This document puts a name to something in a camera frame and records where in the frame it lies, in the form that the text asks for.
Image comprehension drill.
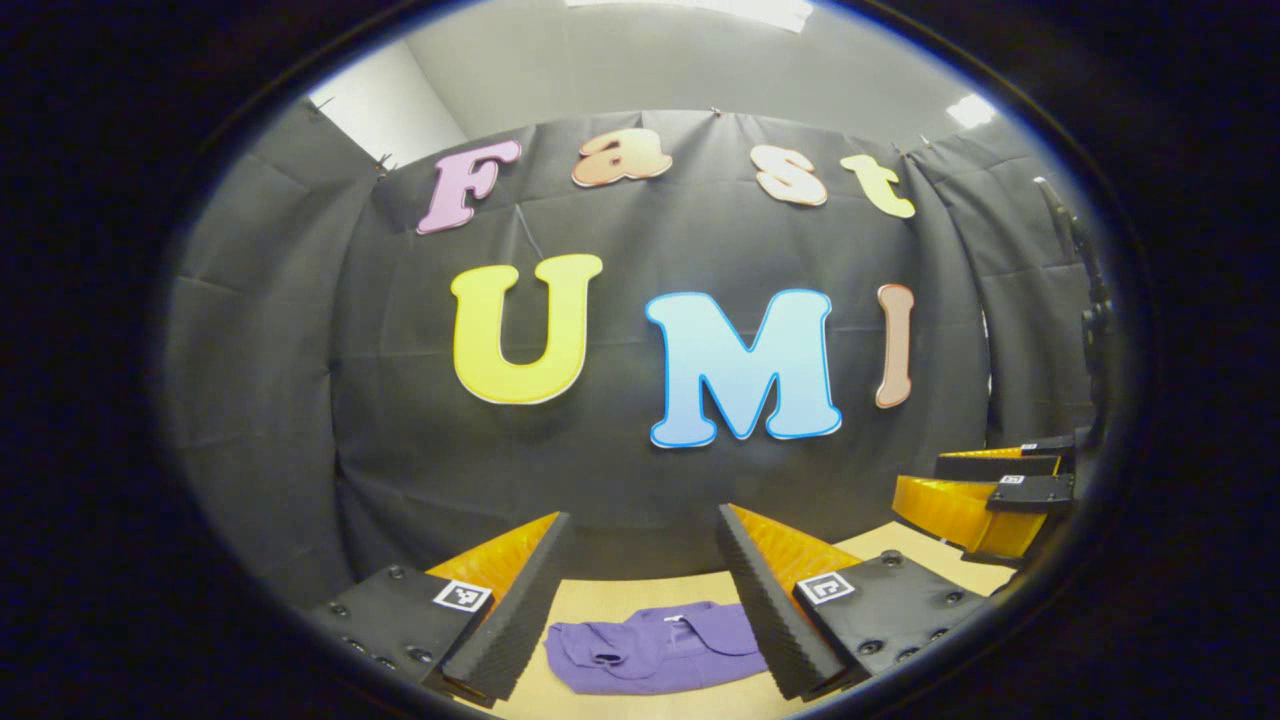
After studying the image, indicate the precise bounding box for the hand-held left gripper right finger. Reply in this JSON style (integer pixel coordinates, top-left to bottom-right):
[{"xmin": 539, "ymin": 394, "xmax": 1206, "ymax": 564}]
[{"xmin": 715, "ymin": 502, "xmax": 991, "ymax": 703}]

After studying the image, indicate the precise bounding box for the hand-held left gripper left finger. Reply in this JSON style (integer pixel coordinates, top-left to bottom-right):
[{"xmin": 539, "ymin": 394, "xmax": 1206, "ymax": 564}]
[{"xmin": 305, "ymin": 510, "xmax": 573, "ymax": 709}]

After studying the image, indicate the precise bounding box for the purple button shirt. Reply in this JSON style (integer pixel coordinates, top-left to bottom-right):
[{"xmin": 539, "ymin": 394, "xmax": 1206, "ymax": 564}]
[{"xmin": 545, "ymin": 600, "xmax": 769, "ymax": 697}]

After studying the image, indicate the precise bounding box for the small ceiling light panel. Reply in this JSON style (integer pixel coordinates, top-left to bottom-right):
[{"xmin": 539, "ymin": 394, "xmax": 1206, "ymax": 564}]
[{"xmin": 945, "ymin": 93, "xmax": 998, "ymax": 130}]

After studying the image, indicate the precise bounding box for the long ceiling light panel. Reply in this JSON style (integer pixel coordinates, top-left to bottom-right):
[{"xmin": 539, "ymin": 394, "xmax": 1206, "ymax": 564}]
[{"xmin": 565, "ymin": 0, "xmax": 816, "ymax": 33}]

